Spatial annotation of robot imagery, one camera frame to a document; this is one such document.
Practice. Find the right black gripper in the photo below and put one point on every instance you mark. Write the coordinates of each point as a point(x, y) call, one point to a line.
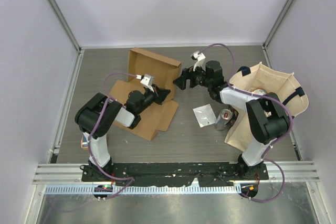
point(181, 82)

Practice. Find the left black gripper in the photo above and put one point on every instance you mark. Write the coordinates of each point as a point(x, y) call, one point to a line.
point(159, 94)

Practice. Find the brown cardboard box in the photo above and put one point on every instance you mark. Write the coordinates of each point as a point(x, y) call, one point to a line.
point(164, 70)

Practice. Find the clear plastic sachet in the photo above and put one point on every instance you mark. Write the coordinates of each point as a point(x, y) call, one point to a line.
point(205, 115)

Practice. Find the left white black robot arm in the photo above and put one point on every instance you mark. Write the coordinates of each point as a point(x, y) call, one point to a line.
point(98, 114)

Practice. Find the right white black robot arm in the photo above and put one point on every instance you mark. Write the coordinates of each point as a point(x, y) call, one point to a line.
point(268, 118)

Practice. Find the silver red drink can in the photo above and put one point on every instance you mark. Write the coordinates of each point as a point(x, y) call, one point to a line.
point(224, 119)

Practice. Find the peach tube in bag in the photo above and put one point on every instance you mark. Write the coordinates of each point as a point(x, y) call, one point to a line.
point(259, 92)

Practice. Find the beige canvas tote bag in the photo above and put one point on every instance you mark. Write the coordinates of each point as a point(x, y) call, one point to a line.
point(284, 85)

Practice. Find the yellow sponge with blue label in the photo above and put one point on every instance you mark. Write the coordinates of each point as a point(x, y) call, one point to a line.
point(84, 141)

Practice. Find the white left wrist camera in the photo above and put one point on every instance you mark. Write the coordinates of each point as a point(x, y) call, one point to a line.
point(146, 80)

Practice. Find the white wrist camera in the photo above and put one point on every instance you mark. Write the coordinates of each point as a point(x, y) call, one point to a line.
point(146, 80)
point(198, 58)

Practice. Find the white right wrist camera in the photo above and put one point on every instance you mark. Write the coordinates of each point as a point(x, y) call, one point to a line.
point(198, 58)

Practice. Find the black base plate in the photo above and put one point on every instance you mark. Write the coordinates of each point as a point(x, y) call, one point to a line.
point(208, 174)

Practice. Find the aluminium frame rail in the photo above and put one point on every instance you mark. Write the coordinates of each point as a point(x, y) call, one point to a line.
point(294, 171)

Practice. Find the perforated cable duct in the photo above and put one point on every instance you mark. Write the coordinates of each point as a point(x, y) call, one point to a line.
point(132, 190)

